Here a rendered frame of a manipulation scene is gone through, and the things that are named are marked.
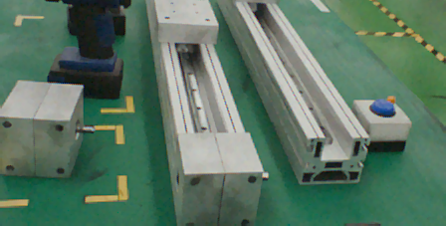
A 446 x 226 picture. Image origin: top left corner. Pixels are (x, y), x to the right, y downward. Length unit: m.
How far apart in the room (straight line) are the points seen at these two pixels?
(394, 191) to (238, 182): 0.29
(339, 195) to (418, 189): 0.14
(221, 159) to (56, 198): 0.23
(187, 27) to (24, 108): 0.36
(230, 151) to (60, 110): 0.24
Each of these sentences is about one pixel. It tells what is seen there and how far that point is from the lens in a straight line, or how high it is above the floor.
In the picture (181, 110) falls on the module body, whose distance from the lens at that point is 0.84.
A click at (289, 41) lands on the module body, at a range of 1.15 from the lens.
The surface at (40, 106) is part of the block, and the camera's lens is 0.83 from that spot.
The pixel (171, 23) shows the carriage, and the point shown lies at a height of 0.90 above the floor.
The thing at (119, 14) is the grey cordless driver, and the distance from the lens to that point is 1.27.
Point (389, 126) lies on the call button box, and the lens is 0.97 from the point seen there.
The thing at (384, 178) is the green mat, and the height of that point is 0.78.
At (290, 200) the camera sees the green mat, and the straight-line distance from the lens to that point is 0.83.
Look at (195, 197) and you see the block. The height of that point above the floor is 0.84.
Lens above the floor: 1.29
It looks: 26 degrees down
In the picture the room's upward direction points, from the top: 10 degrees clockwise
